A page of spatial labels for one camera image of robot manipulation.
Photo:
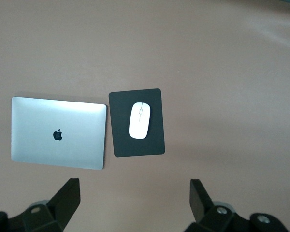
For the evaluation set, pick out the black mouse pad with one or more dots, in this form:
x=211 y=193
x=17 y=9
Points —
x=157 y=145

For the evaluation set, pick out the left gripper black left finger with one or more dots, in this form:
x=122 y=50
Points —
x=50 y=215

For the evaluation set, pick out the silver laptop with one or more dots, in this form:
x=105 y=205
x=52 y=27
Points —
x=38 y=120

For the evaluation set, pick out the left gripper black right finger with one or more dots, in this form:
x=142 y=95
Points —
x=215 y=220

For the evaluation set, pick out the brown table cover mat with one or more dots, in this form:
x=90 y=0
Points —
x=207 y=72

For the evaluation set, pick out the white computer mouse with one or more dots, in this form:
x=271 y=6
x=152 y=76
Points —
x=139 y=125

